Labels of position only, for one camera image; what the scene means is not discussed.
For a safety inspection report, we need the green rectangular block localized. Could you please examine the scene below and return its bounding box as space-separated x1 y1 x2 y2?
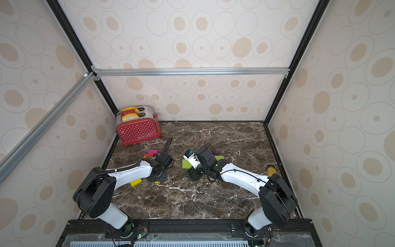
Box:
215 155 224 161

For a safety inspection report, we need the silver aluminium rail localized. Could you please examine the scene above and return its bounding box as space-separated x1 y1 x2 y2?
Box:
94 67 290 77
1 72 95 182

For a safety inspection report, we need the yellow toy bottle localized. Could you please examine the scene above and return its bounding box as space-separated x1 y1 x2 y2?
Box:
266 164 276 177

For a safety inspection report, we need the black corrugated cable hose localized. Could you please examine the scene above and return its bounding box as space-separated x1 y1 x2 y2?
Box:
161 137 173 155

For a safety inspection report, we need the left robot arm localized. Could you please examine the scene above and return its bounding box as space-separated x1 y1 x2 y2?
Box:
73 157 173 238

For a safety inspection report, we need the toy bread slice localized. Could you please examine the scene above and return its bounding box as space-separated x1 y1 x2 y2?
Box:
121 113 140 122
121 107 145 116

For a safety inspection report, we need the lime green block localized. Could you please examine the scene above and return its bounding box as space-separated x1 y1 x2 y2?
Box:
182 160 192 170

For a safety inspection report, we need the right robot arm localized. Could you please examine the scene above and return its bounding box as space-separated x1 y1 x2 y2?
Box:
184 146 298 235

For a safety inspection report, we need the toy bread slice rear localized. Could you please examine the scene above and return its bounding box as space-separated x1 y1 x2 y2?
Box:
121 107 145 116

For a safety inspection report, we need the silver aluminium rail back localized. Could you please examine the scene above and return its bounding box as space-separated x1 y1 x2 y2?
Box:
94 67 290 77

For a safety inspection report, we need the toy bread slice front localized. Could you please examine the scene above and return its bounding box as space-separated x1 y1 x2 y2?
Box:
121 113 140 122

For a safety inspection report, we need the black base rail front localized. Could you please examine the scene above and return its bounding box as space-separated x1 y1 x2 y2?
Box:
57 219 322 247

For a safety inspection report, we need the black corner frame post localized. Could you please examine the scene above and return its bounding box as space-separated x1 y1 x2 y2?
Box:
264 0 330 126
46 0 117 116

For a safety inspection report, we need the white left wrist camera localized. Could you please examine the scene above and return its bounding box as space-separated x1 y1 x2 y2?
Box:
155 152 174 169

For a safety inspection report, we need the red polka dot toy toaster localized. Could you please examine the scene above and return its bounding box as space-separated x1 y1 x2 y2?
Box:
116 106 161 146

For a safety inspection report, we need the black corner frame post left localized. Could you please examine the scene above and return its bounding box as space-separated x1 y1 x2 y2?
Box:
46 0 117 116

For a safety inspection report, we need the black corner frame post right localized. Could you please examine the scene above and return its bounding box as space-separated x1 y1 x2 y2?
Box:
264 0 330 126

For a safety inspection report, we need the silver aluminium rail left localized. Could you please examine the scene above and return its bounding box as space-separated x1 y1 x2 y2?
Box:
1 72 95 182

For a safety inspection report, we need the magenta rectangular block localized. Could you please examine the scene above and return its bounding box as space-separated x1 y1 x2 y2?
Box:
148 150 158 155

